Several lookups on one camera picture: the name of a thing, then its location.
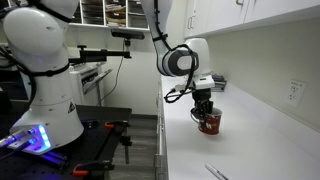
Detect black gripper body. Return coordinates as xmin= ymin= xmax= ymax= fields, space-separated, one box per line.
xmin=191 ymin=87 xmax=214 ymax=109

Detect red patterned paper cup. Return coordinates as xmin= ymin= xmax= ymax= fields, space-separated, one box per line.
xmin=196 ymin=107 xmax=224 ymax=136

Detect stack of books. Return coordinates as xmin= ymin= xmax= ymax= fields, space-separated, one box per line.
xmin=211 ymin=73 xmax=228 ymax=93

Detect white counter drawer front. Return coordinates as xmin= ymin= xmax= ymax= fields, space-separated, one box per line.
xmin=153 ymin=81 xmax=170 ymax=180

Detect black and white marker pen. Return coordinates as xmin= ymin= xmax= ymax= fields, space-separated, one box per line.
xmin=204 ymin=162 xmax=231 ymax=180

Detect dark work table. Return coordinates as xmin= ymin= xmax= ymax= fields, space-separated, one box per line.
xmin=0 ymin=104 xmax=133 ymax=180

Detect white printer machine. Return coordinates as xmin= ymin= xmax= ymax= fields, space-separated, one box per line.
xmin=67 ymin=62 xmax=114 ymax=106

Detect shelf unit with papers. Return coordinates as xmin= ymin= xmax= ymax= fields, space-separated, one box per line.
xmin=70 ymin=0 xmax=150 ymax=30

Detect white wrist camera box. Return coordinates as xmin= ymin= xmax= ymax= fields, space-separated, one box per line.
xmin=194 ymin=75 xmax=216 ymax=91

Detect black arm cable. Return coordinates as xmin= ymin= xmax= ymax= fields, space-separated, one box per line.
xmin=152 ymin=0 xmax=202 ymax=104

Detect orange handled clamp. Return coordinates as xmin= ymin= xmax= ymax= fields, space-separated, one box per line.
xmin=72 ymin=159 xmax=116 ymax=178
xmin=103 ymin=119 xmax=132 ymax=131

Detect thin black hanging cable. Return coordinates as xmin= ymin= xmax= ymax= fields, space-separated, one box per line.
xmin=98 ymin=39 xmax=127 ymax=103

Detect white wall outlet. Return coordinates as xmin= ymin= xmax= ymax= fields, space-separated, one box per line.
xmin=287 ymin=79 xmax=308 ymax=108

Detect black bar camera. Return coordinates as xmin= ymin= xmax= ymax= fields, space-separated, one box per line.
xmin=110 ymin=28 xmax=146 ymax=41

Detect white wall cabinets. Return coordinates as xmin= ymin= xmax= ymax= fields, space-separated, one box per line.
xmin=182 ymin=0 xmax=320 ymax=38

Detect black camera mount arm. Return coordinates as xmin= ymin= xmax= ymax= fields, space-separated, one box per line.
xmin=67 ymin=44 xmax=133 ymax=65

